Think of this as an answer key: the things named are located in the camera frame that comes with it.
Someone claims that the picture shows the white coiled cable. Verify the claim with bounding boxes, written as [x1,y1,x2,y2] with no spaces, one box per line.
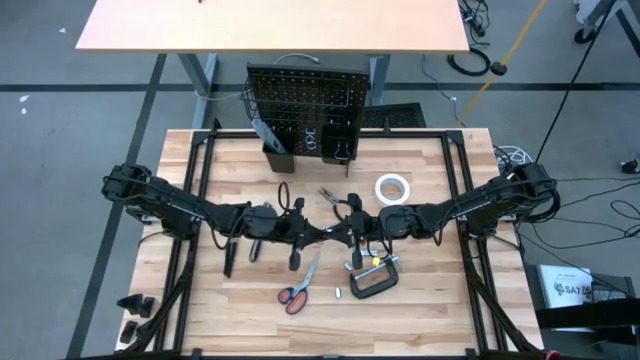
[493,144,534,169]

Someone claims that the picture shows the black coiled cable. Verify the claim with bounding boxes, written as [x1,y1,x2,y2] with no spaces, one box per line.
[447,47,494,77]

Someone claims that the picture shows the white printed box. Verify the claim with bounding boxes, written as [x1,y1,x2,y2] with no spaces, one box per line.
[537,263,596,310]

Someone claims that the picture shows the tall black pegboard bin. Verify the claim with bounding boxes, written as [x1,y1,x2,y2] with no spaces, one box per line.
[262,127,296,175]

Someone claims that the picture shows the black handled needle-nose pliers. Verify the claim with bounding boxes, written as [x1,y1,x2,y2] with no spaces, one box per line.
[317,186,354,224]

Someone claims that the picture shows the thin black diagonal cable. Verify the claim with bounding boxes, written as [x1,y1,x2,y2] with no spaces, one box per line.
[532,0,619,166]

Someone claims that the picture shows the black equipment cart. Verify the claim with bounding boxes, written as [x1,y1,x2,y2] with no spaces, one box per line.
[523,262,640,360]

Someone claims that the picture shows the black perforated mat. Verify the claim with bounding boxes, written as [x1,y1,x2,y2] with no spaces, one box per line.
[362,102,427,129]

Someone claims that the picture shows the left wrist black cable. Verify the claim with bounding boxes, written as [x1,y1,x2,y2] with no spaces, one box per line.
[277,181,293,214]

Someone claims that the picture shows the white tape roll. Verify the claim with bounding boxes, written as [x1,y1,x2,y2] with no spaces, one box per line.
[374,172,411,206]

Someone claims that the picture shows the wide black pegboard bin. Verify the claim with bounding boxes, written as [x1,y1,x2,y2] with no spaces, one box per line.
[319,123,359,166]

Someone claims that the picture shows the grey torpedo level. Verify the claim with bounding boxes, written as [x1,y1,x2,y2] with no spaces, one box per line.
[249,118,287,155]

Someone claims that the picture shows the light wooden desk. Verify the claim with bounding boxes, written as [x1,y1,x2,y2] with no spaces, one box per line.
[74,0,471,130]

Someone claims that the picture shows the black wire basket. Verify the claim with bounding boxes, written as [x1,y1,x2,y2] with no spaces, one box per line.
[239,74,352,123]

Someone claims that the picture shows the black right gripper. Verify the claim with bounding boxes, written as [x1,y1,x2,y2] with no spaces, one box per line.
[327,192,420,272]

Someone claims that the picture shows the thin black cable white plug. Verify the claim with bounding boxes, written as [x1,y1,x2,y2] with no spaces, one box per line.
[421,53,466,127]

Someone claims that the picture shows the black aluminium table frame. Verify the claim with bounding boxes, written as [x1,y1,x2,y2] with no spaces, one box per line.
[114,117,547,360]

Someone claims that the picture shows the blue orange handled scissors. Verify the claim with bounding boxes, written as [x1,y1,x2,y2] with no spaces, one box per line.
[277,251,322,316]

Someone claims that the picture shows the grey white cable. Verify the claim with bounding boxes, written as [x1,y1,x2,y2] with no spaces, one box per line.
[272,51,322,66]

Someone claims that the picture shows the black C-clamp silver screw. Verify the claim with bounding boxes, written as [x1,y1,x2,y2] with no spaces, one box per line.
[348,254,407,301]

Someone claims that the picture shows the black metal pegboard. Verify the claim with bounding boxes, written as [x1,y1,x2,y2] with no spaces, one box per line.
[244,62,371,180]

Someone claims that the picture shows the black power strip cables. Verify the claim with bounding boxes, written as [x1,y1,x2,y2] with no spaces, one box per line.
[457,0,491,39]

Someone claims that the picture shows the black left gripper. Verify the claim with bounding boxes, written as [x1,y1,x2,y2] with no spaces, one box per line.
[242,196,330,274]

